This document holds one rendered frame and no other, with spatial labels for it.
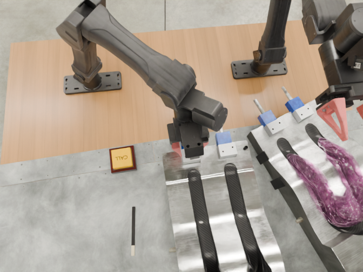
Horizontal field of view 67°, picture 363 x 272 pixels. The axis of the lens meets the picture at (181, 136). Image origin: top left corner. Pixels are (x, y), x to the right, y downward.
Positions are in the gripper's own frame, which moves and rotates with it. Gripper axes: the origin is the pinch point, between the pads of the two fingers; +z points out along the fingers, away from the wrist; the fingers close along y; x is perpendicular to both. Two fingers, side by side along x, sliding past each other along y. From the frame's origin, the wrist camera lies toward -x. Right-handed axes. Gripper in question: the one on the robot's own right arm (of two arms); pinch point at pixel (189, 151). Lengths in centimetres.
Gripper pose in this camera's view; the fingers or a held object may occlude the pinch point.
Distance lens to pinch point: 77.8
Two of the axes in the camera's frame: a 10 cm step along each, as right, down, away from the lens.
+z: 0.9, 6.7, 7.3
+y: 9.8, -1.8, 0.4
